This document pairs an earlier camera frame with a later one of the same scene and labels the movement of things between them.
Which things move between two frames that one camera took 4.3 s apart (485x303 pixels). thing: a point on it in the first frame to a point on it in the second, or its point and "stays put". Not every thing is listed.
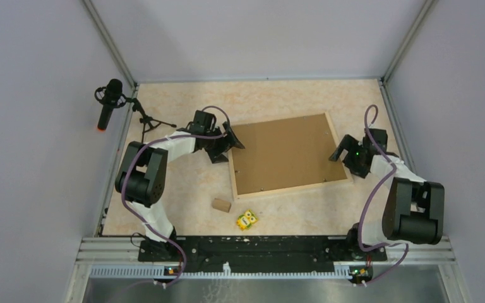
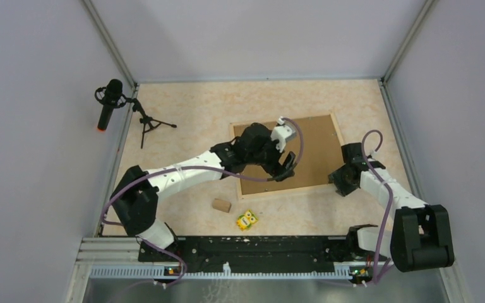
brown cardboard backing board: [285, 153] stays put
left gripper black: [216, 155] to [279, 172]
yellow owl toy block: [245, 221] stays put
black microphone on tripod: [112, 94] stays put
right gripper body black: [355, 152] to [340, 178]
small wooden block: [221, 205] stays put
